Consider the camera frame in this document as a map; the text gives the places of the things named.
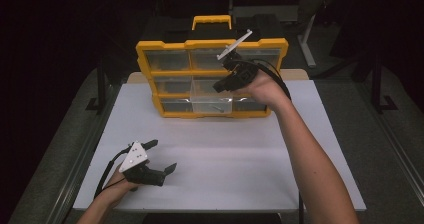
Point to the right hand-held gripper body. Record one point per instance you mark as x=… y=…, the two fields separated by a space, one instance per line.
x=245 y=72

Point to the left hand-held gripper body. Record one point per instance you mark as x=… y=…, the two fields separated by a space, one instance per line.
x=135 y=157

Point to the clear plastic drawer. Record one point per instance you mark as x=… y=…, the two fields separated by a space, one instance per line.
x=206 y=104

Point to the yellow drawer organizer case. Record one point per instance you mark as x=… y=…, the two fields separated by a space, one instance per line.
x=173 y=45

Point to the person's right hand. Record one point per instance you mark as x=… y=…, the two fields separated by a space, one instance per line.
x=266 y=89

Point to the person's left hand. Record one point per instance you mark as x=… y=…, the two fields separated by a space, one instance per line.
x=116 y=187

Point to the set of clear drawers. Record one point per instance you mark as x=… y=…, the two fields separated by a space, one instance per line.
x=168 y=60

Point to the light grey panel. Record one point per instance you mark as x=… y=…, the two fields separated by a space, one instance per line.
x=266 y=13

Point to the white desk leg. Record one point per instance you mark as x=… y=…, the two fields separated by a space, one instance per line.
x=306 y=50

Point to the black metal stand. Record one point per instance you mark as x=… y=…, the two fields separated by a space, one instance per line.
x=101 y=84
x=376 y=84

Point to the aluminium rail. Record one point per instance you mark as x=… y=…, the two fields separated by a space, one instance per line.
x=83 y=157
x=400 y=150

